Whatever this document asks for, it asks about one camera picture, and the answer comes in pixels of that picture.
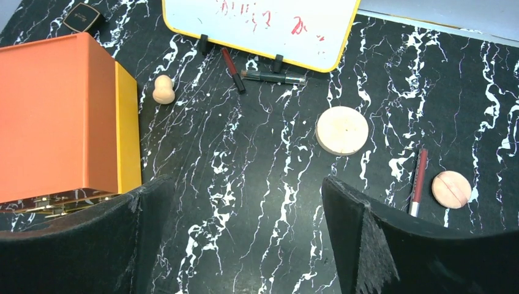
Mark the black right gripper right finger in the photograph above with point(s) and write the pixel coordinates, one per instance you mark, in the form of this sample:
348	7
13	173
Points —
379	249

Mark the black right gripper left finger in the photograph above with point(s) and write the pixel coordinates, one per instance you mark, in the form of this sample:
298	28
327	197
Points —
110	247

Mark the orange drawer organizer box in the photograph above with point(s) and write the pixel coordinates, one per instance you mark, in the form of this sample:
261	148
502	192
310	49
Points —
69	126

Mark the beige gourd makeup sponge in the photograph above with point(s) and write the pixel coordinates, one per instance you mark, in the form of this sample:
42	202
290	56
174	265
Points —
163	92

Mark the black square compact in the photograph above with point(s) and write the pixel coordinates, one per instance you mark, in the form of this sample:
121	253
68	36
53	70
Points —
83	18

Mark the green silver makeup pen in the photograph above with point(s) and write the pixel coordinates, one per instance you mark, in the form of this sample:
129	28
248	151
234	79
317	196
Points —
273	77

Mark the small round pink puff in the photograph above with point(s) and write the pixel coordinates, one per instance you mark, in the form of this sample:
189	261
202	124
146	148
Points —
451	189

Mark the large round beige puff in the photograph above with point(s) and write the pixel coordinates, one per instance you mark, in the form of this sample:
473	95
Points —
341	131

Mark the dark red lip gloss tube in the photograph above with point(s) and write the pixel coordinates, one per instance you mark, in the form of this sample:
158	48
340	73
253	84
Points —
233	71

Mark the yellow-framed whiteboard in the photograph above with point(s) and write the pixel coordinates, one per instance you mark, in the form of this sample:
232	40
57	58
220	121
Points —
307	33

